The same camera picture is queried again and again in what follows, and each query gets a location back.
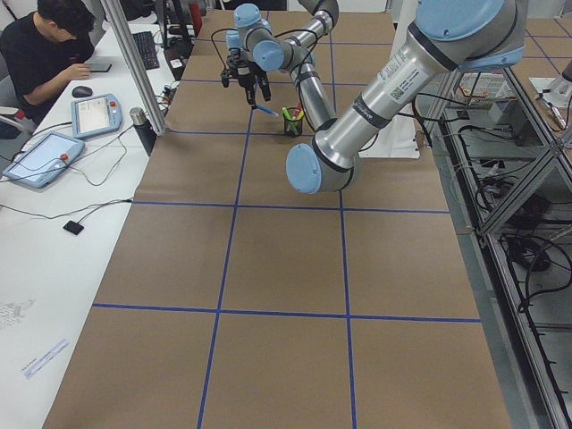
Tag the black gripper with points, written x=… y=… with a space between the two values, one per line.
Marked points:
x=243 y=72

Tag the blue marker pen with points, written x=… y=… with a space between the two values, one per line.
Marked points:
x=265 y=110

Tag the green marker pen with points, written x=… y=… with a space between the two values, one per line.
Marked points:
x=295 y=117

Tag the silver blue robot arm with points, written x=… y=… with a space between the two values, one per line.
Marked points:
x=254 y=51
x=445 y=36

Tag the black mesh pen cup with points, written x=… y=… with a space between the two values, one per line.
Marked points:
x=293 y=121

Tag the dark steel water bottle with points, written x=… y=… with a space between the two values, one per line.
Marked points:
x=143 y=127

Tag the black keyboard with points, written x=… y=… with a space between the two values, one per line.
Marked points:
x=146 y=46

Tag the far blue teach pendant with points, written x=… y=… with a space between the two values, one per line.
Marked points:
x=94 y=116

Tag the blue teach pendant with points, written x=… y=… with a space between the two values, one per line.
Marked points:
x=44 y=162
x=94 y=116

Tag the black smartphone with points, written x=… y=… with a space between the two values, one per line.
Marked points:
x=99 y=67

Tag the black computer mouse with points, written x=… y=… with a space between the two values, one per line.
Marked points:
x=81 y=92

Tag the person in black shirt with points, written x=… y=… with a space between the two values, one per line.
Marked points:
x=46 y=50

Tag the near blue teach pendant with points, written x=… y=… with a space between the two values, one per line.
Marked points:
x=44 y=162

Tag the small black square pad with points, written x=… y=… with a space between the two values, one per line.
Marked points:
x=73 y=227

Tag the aluminium frame post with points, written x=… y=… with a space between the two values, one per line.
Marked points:
x=121 y=28

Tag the white camera mast base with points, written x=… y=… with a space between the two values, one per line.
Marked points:
x=398 y=139

